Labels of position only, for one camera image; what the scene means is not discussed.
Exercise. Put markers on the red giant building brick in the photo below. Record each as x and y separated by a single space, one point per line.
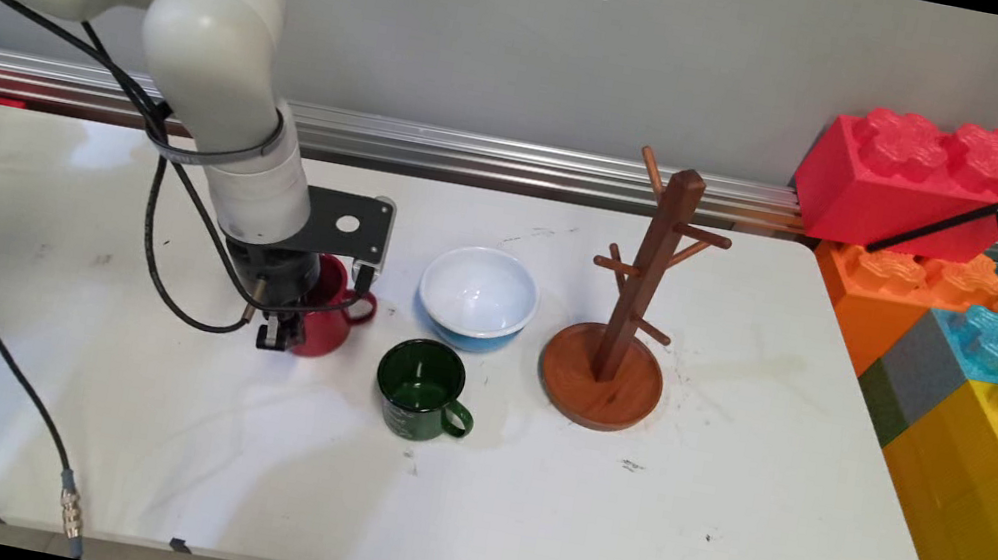
879 192

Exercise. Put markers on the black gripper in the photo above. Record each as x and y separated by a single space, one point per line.
281 279

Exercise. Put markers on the grey giant building brick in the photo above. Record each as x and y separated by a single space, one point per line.
920 371

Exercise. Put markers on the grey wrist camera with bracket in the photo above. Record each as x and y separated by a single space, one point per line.
351 225

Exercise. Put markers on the red mug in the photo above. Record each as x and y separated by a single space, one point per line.
330 318

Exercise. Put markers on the brown wooden mug tree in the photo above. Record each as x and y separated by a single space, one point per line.
642 274

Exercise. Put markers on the dark green mug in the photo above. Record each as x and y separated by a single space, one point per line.
421 394

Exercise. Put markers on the orange giant building brick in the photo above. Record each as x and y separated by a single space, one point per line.
882 293

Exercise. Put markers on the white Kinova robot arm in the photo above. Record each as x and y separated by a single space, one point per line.
213 50

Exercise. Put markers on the dark green giant building brick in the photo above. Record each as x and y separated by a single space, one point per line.
882 405

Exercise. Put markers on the horizontal aluminium rail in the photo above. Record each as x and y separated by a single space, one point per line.
479 155

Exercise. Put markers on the blue and white bowl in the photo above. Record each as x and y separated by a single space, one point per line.
479 295

